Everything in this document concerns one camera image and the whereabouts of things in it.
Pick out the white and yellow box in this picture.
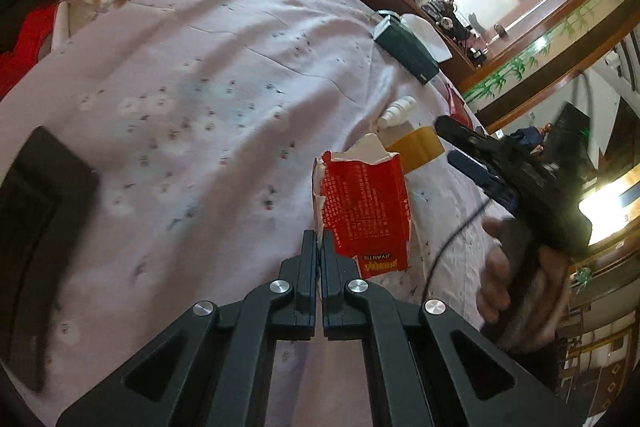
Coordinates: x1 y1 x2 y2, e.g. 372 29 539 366
52 0 136 38

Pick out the thin black cable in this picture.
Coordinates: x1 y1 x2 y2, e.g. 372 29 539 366
422 202 488 303

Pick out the small white bottle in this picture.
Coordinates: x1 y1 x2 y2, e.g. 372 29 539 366
377 97 417 129

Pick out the black flat slab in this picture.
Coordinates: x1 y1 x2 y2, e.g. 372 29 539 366
0 126 100 393

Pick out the person's right hand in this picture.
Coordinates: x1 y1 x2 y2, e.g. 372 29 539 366
475 217 571 353

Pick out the red plastic object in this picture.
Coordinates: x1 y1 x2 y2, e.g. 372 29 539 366
0 4 63 82

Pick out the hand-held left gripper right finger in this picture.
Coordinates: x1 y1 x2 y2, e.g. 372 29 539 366
320 231 583 427

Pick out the yellow tape roll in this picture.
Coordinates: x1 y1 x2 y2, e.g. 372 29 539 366
382 123 446 174

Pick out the white crumpled paper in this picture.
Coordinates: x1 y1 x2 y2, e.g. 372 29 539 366
400 13 453 62

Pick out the red flat packet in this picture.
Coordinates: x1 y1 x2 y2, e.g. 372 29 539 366
445 84 473 122

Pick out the torn red carton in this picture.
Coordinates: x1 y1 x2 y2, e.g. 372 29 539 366
312 133 413 280

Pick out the dark green box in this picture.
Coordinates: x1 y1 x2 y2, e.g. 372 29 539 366
372 10 441 84

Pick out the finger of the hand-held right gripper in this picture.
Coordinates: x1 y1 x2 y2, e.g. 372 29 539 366
447 151 518 208
434 115 501 158

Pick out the floral white tablecloth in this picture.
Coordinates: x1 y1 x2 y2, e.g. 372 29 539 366
0 0 511 427

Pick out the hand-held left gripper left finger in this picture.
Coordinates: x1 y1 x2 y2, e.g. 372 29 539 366
55 229 320 427

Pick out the bamboo print glass panel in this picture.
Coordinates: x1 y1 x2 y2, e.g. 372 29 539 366
462 0 636 108

